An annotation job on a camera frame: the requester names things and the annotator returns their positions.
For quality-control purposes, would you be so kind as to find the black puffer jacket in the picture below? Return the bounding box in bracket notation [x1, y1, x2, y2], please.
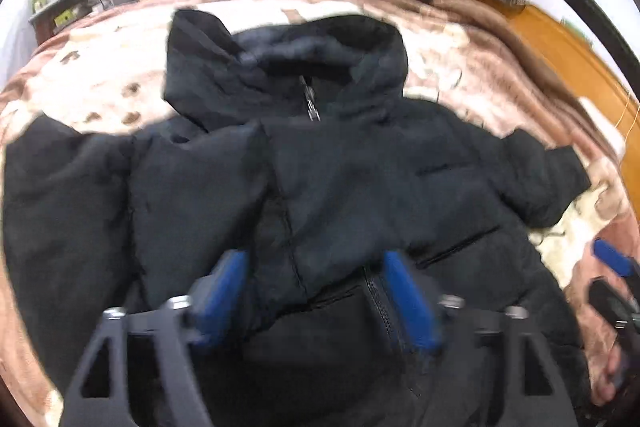
[2, 10, 590, 426]

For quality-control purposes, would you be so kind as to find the person's right hand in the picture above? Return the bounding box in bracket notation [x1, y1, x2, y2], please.
[589, 343, 622, 407]

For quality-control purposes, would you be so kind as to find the brown cream plush blanket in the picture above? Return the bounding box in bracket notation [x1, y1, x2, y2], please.
[1, 0, 639, 426]

